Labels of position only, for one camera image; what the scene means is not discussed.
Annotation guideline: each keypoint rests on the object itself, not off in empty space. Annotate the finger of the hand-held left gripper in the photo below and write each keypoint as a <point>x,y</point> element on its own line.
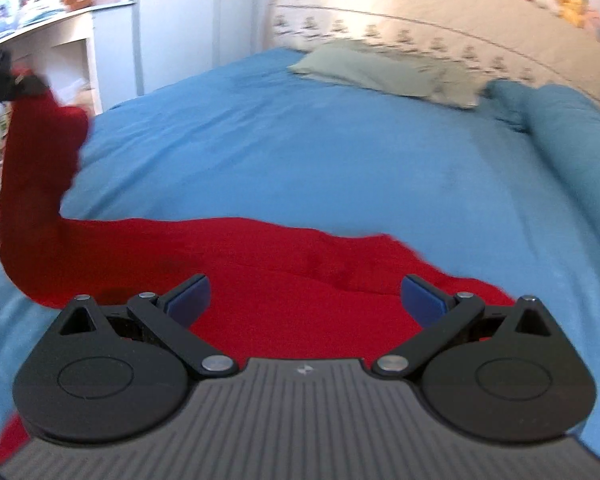
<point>29,85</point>

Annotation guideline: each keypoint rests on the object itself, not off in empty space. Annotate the white desk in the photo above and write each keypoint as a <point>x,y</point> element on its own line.
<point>70,35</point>

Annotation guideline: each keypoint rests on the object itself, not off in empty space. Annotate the white wardrobe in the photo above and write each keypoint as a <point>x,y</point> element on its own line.
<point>190,15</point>

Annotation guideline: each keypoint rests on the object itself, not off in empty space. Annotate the blue bed sheet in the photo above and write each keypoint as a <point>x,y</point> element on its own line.
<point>290,160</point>

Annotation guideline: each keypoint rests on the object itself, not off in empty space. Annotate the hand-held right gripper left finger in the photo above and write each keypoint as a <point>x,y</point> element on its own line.
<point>192,298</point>

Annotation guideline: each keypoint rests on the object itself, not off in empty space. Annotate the red garment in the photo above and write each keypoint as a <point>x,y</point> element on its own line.
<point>280,280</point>

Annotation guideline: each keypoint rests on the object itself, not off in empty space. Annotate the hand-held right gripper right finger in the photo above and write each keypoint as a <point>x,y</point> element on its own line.
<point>420,300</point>

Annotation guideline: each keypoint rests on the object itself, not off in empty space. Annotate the rolled blue duvet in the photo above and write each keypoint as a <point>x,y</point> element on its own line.
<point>570,135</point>

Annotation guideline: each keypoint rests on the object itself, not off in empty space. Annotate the colourful desk clutter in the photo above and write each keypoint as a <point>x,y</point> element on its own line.
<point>15,15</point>

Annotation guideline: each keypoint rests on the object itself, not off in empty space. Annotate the light green pillow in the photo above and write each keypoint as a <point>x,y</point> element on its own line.
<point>380,71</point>

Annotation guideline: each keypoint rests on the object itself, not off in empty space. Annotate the yellow plush toy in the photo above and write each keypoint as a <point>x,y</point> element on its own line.
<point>572,7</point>

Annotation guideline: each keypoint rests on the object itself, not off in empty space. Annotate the beige embroidered headboard cover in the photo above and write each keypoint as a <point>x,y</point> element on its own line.
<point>455,5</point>

